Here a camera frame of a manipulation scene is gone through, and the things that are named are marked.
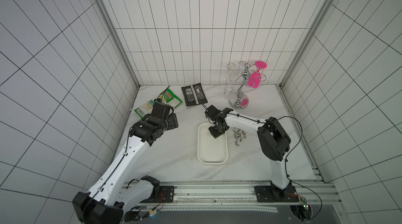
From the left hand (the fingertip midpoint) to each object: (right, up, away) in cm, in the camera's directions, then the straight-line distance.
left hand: (166, 123), depth 76 cm
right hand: (+24, -9, +17) cm, 30 cm away
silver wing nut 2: (+38, -10, +16) cm, 43 cm away
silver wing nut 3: (+41, -10, +16) cm, 45 cm away
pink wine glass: (+52, +24, +22) cm, 61 cm away
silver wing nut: (+38, -7, +16) cm, 42 cm away
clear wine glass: (+35, +17, +18) cm, 43 cm away
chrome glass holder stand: (+46, +10, +35) cm, 59 cm away
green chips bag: (-9, +14, +37) cm, 41 cm away
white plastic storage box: (+23, -16, +7) cm, 29 cm away
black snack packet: (+12, +15, +35) cm, 40 cm away
